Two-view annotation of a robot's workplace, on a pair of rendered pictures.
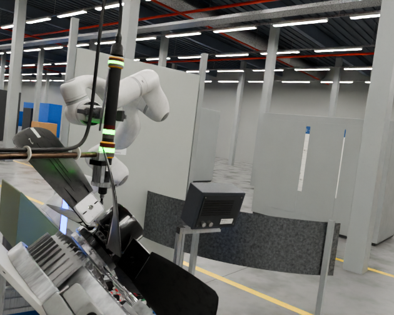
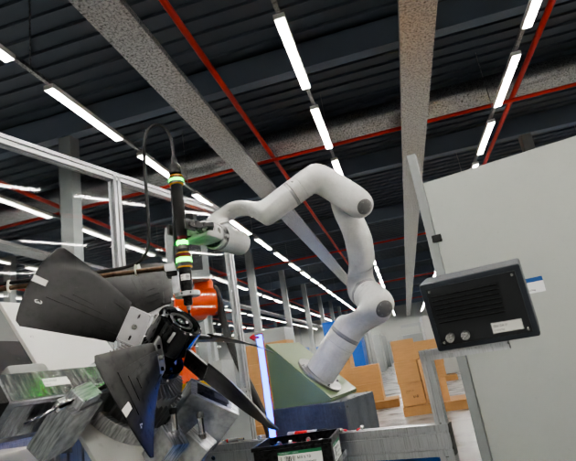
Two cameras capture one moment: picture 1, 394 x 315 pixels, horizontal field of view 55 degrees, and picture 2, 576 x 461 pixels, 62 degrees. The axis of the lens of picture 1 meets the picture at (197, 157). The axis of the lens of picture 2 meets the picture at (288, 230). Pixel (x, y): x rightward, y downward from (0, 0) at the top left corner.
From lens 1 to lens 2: 1.35 m
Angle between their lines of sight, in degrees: 64
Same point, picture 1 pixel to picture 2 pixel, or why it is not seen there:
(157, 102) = (337, 194)
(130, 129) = (349, 240)
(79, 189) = (153, 303)
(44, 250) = not seen: hidden behind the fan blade
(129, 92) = (272, 200)
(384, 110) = not seen: outside the picture
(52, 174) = (129, 294)
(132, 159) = (560, 294)
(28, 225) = (281, 380)
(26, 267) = not seen: hidden behind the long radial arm
